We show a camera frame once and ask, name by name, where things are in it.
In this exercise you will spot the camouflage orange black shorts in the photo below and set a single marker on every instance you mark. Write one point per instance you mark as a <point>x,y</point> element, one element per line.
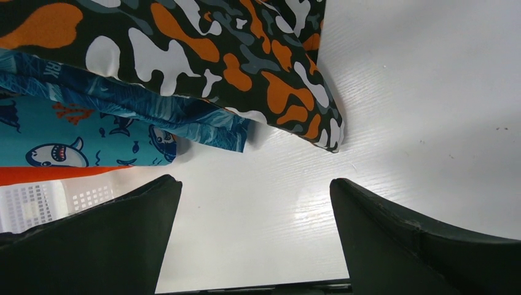
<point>255,59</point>

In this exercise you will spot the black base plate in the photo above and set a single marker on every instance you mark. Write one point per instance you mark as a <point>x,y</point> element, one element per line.
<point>338,286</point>

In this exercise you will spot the teal shark print shorts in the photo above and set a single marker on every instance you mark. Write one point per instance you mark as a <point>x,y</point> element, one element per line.
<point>36,132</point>

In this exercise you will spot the white plastic basket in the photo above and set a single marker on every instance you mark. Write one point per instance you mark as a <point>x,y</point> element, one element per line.
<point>28,205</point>

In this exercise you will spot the orange mesh shorts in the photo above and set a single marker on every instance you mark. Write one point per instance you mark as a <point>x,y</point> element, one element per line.
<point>20,175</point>

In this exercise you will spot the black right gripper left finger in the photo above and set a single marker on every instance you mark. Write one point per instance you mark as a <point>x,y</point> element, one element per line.
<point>116,247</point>

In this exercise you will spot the blue leaf print shorts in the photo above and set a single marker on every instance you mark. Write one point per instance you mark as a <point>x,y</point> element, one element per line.
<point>189,118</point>

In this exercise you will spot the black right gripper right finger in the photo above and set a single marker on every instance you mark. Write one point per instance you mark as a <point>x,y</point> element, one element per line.
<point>391,249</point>

